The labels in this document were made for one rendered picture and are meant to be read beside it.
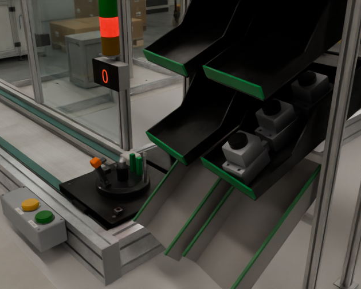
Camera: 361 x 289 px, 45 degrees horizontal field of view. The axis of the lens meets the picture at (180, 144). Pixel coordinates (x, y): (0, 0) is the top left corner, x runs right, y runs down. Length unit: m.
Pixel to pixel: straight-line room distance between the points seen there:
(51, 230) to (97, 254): 0.13
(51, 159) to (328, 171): 0.94
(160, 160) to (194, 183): 0.36
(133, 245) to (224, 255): 0.26
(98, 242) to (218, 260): 0.28
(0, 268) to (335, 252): 0.79
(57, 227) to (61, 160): 0.41
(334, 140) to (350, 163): 0.87
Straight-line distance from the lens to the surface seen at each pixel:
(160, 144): 0.80
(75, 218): 1.06
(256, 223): 0.81
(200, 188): 0.89
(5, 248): 1.18
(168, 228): 0.90
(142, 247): 1.03
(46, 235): 1.04
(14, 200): 1.16
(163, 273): 1.03
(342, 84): 0.67
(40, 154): 1.47
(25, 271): 1.09
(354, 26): 0.65
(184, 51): 0.77
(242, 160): 0.66
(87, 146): 1.43
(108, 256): 0.97
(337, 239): 1.19
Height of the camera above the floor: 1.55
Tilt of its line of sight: 25 degrees down
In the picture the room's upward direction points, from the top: straight up
